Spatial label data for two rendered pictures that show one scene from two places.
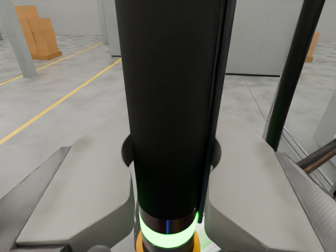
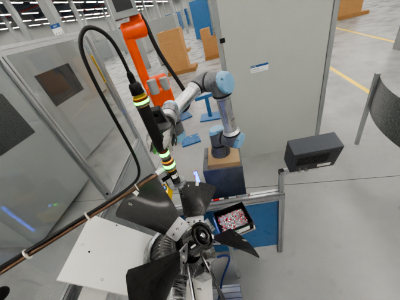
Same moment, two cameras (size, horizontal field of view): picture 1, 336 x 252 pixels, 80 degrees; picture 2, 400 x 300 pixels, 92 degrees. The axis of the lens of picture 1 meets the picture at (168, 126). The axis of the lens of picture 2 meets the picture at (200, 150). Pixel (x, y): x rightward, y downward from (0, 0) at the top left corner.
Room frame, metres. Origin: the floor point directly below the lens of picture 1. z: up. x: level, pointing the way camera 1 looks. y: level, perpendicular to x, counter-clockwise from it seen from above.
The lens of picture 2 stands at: (0.62, 0.19, 1.98)
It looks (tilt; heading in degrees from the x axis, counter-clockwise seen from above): 35 degrees down; 187
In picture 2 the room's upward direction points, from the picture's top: 16 degrees counter-clockwise
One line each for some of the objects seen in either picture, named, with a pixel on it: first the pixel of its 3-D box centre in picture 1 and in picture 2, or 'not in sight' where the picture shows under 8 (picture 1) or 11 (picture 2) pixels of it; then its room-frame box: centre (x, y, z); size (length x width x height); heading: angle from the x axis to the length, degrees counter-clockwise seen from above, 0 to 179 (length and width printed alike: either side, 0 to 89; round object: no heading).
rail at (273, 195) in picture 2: not in sight; (220, 203); (-0.28, 0.12, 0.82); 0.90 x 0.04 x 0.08; 87
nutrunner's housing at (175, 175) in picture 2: not in sight; (159, 141); (0.07, 0.00, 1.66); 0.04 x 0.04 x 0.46
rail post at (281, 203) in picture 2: not in sight; (280, 227); (-0.26, 0.54, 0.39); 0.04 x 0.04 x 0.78; 87
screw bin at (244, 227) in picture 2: not in sight; (233, 220); (-0.12, 0.18, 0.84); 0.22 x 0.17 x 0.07; 102
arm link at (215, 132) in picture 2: not in sight; (218, 135); (-0.59, 0.21, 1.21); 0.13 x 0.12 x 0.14; 47
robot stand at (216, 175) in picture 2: not in sight; (230, 196); (-0.60, 0.20, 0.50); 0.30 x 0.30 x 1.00; 83
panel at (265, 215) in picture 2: not in sight; (228, 231); (-0.28, 0.12, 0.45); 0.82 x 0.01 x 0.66; 87
